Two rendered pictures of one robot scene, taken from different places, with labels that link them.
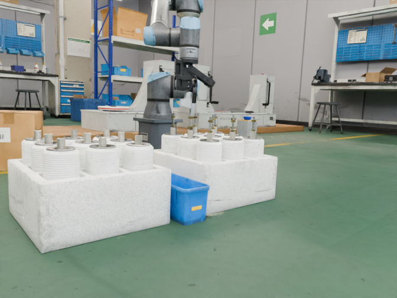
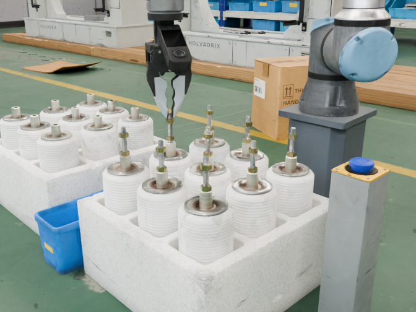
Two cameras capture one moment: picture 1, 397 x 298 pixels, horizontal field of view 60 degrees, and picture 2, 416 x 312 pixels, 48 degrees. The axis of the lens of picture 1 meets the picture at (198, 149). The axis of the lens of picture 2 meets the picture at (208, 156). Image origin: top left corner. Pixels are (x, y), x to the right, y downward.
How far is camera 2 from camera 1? 1.66 m
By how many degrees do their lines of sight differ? 83
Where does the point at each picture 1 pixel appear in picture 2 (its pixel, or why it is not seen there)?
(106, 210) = (12, 190)
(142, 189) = (28, 187)
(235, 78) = not seen: outside the picture
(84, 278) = not seen: outside the picture
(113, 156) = (21, 138)
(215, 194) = (92, 254)
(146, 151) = (39, 146)
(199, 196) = (48, 234)
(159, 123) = (293, 120)
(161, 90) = (314, 56)
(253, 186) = (151, 296)
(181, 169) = not seen: hidden behind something
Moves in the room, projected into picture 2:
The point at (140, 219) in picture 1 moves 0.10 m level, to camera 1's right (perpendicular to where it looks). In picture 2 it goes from (32, 220) to (20, 240)
